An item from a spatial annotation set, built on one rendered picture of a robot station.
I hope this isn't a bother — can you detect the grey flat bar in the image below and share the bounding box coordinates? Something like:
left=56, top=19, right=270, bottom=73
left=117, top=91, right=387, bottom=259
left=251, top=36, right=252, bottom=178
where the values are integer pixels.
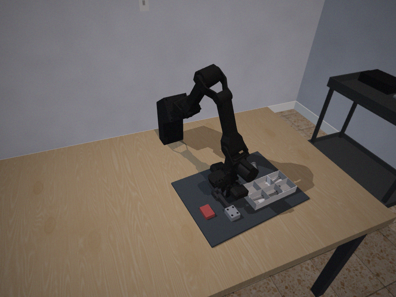
left=217, top=193, right=230, bottom=208

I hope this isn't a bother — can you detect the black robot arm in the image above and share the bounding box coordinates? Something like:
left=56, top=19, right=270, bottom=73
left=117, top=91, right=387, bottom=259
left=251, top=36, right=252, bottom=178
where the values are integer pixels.
left=170, top=64, right=259, bottom=189

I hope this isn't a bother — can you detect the white mounting block with four holes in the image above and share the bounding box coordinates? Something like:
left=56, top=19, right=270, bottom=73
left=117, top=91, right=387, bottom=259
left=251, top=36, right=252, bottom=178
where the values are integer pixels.
left=224, top=205, right=240, bottom=222

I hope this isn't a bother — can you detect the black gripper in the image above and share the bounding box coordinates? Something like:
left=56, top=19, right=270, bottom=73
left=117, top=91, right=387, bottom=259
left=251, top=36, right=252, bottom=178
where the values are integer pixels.
left=210, top=162, right=249, bottom=200

